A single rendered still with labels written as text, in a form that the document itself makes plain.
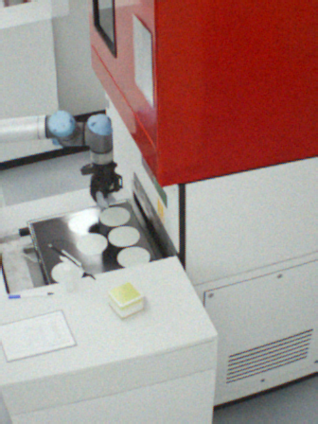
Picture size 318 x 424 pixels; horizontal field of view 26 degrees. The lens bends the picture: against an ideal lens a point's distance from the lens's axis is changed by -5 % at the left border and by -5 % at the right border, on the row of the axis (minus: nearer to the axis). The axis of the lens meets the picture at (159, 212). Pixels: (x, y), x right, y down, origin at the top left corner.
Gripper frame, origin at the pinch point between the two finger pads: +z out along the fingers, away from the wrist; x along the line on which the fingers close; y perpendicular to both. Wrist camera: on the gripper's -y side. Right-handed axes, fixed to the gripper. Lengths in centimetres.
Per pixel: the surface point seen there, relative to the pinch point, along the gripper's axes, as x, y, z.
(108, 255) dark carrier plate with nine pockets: -14.7, 18.6, 1.3
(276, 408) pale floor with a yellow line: 29, 65, 91
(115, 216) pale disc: 0.3, 6.3, 1.3
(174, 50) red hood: -6, 40, -73
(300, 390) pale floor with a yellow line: 43, 67, 91
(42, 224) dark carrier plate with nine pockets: -19.9, -9.0, 1.3
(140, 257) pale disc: -8.8, 26.9, 1.4
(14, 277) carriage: -41.9, 2.9, 3.3
